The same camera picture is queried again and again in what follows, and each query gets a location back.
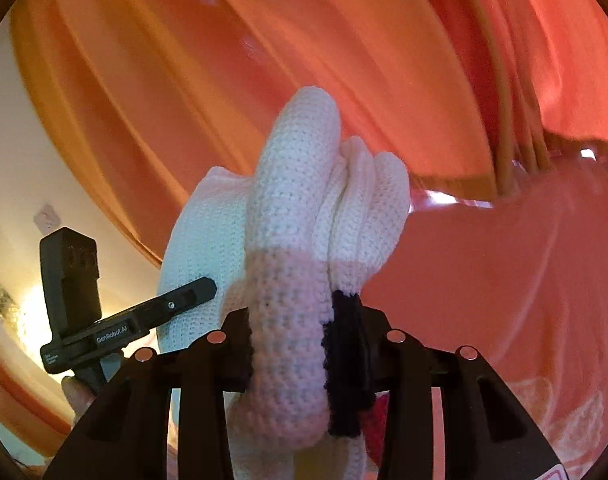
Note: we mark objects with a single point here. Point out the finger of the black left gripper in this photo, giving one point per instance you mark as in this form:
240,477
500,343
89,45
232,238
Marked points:
161,309

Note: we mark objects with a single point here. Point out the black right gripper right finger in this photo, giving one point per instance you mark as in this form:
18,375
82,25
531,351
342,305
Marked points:
487,432

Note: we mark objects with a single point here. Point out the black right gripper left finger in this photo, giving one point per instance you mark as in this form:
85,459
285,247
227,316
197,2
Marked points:
124,433

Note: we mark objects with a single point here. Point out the white red black knit sweater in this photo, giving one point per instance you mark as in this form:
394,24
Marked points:
320,214

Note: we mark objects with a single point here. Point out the person's left hand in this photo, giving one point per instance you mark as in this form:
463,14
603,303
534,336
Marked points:
78,395

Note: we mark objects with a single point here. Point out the pink blanket with white pattern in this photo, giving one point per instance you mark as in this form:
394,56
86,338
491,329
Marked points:
525,282

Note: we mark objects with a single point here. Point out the pink curtain with tan hem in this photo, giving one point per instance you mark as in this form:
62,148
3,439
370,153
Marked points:
111,110

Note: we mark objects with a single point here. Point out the white wall socket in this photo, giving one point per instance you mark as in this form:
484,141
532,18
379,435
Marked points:
47,220

